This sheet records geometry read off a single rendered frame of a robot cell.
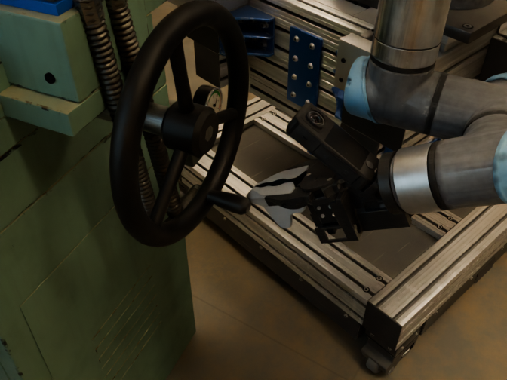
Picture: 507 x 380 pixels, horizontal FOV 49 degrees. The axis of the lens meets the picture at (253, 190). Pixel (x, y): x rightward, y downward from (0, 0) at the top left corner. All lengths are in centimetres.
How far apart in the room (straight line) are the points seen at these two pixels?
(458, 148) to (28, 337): 61
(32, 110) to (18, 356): 37
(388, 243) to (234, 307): 43
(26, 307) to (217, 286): 79
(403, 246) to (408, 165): 78
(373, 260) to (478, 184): 77
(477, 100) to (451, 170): 11
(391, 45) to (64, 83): 35
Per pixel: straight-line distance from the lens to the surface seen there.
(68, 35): 58
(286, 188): 68
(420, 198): 61
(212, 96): 97
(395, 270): 132
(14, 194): 72
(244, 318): 146
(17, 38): 63
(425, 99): 67
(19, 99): 65
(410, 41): 64
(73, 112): 61
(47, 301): 85
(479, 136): 60
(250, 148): 162
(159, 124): 66
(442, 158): 59
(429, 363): 145
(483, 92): 67
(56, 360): 93
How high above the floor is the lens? 119
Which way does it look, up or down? 41 degrees down
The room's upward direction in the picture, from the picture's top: straight up
